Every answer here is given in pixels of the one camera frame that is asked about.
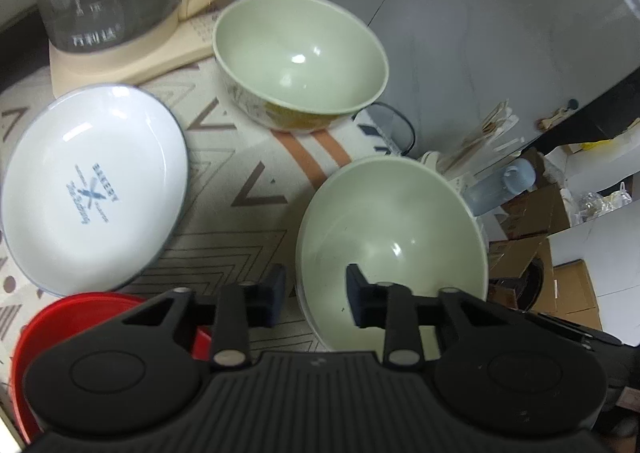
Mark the green bowl near kettle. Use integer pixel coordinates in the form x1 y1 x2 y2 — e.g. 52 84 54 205
212 0 390 132

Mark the clear water bottle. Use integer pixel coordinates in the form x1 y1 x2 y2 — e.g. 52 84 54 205
462 158 536 217

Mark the small white bakery plate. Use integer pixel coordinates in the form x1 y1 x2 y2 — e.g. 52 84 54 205
1 84 189 296

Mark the glass kettle on cream base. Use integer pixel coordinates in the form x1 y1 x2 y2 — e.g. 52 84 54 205
37 0 229 97

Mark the cardboard box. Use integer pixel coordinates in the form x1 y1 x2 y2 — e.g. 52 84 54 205
487 182 606 329

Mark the red bowl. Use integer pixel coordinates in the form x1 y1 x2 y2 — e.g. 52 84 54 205
12 291 210 440

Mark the green bowl near gripper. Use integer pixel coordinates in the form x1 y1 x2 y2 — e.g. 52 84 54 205
295 156 488 352

